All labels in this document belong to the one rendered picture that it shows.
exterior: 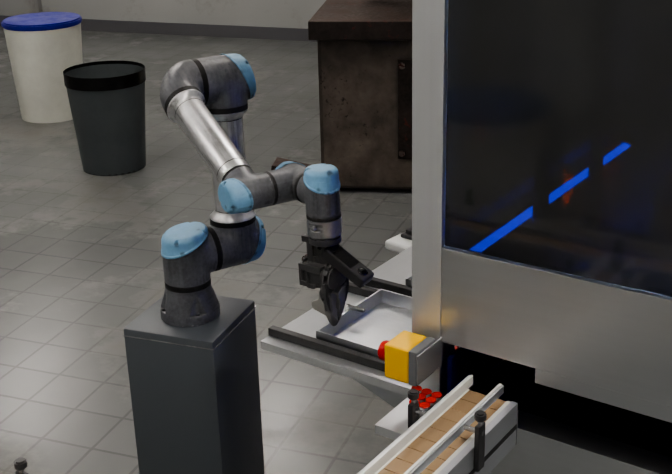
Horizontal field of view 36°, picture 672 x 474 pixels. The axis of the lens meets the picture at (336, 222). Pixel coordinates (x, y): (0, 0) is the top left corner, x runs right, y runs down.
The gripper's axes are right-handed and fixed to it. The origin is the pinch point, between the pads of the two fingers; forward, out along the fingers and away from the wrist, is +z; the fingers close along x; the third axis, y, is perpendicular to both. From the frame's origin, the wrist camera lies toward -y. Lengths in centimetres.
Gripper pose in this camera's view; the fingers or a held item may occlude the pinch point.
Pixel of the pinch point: (336, 320)
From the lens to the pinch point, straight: 231.4
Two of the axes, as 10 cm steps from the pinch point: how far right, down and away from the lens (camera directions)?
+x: -5.7, 3.1, -7.6
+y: -8.2, -1.7, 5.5
